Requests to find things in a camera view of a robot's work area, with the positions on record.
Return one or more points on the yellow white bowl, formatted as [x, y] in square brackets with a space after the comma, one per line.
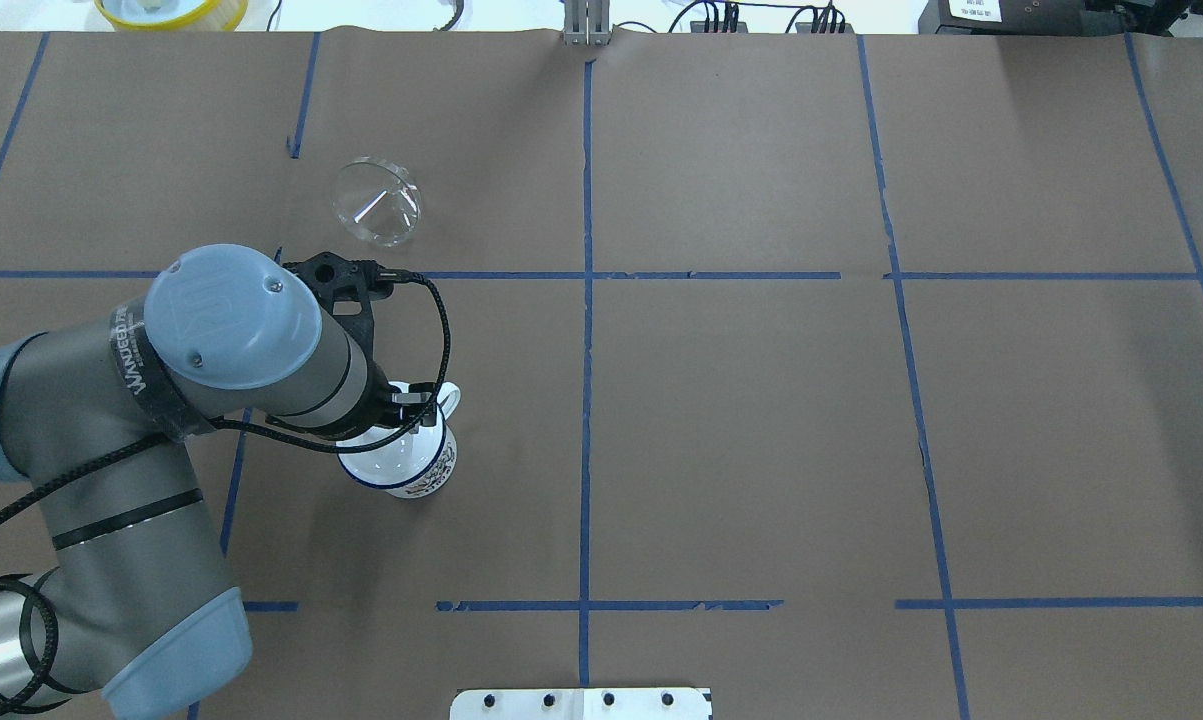
[173, 16]

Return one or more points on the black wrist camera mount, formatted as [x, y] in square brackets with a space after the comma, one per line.
[346, 289]

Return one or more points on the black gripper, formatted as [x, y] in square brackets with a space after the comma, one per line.
[374, 414]

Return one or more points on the white camera pole base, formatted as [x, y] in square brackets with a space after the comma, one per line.
[584, 703]

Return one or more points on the grey aluminium post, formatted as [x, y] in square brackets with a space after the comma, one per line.
[587, 23]

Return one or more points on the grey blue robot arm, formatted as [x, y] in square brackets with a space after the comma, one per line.
[142, 606]

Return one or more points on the black box with label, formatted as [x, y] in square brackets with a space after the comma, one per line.
[1030, 18]

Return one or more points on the white enamel mug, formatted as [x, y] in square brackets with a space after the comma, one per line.
[416, 464]

